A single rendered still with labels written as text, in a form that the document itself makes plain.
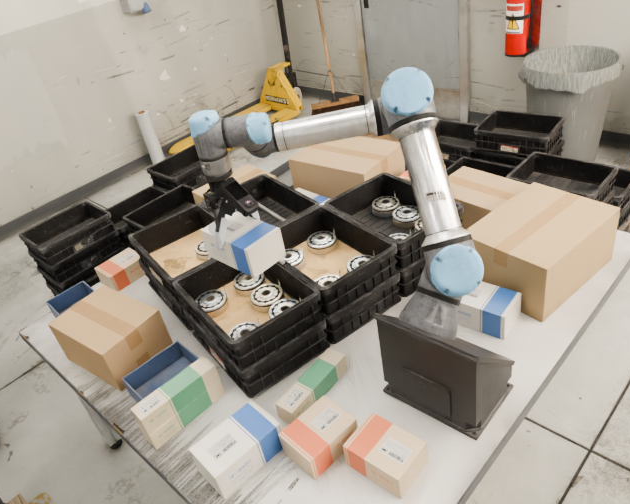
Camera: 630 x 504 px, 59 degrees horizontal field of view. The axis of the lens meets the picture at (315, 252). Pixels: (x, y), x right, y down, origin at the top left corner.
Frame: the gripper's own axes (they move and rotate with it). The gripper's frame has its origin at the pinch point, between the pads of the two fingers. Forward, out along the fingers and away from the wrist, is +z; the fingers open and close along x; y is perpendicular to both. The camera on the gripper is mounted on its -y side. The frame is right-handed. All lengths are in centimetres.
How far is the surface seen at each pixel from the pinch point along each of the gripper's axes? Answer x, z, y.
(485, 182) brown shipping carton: -95, 26, -21
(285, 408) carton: 18.0, 35.6, -25.8
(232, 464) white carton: 39, 33, -29
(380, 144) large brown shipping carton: -99, 21, 31
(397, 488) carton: 18, 38, -62
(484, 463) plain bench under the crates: -2, 42, -73
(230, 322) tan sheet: 8.3, 28.3, 6.4
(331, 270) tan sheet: -27.5, 28.4, -3.3
